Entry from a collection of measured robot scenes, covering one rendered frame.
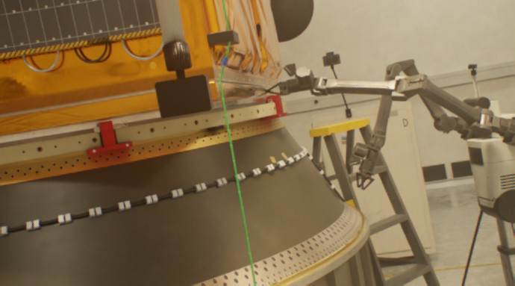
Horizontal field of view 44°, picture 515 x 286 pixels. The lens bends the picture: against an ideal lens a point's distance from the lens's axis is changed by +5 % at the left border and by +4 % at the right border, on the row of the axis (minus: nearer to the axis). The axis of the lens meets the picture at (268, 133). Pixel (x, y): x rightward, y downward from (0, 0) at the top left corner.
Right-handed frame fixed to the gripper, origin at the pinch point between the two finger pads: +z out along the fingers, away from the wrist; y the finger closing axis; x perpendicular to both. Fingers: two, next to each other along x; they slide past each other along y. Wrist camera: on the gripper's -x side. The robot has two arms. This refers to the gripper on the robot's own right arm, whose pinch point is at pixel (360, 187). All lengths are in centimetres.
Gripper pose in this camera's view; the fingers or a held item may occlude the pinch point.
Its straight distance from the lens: 324.0
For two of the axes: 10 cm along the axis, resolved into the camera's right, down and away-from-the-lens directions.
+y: 0.9, 0.3, -10.0
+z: -3.4, 9.4, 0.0
